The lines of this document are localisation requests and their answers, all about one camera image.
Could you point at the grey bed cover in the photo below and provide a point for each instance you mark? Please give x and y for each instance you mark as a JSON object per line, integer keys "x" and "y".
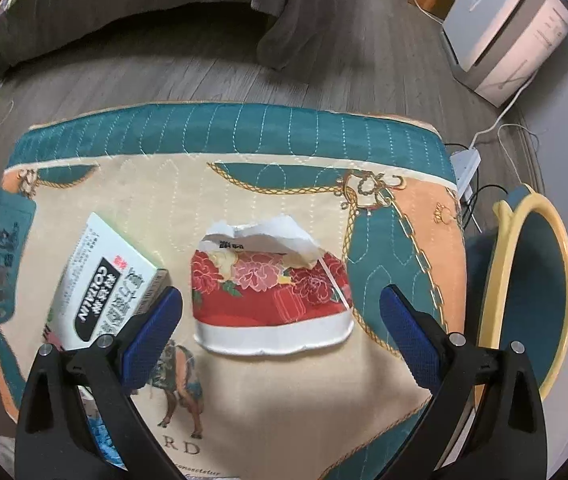
{"x": 164, "y": 0}

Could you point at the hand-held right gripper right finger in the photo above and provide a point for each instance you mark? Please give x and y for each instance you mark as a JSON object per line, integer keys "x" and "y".
{"x": 409, "y": 340}

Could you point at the white power strip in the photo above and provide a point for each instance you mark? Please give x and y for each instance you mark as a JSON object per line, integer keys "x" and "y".
{"x": 466, "y": 162}

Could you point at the white air purifier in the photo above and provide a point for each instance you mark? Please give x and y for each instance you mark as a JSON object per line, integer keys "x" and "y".
{"x": 504, "y": 15}

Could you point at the white medicine box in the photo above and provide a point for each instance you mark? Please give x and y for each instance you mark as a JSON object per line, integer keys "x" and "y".
{"x": 94, "y": 270}

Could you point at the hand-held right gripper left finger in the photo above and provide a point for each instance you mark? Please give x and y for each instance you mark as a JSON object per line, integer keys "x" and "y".
{"x": 151, "y": 340}

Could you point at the yellow and teal basin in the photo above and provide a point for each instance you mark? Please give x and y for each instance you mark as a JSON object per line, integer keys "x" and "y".
{"x": 534, "y": 285}

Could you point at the printed quilted blanket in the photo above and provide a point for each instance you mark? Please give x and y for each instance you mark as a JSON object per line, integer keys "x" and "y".
{"x": 274, "y": 400}

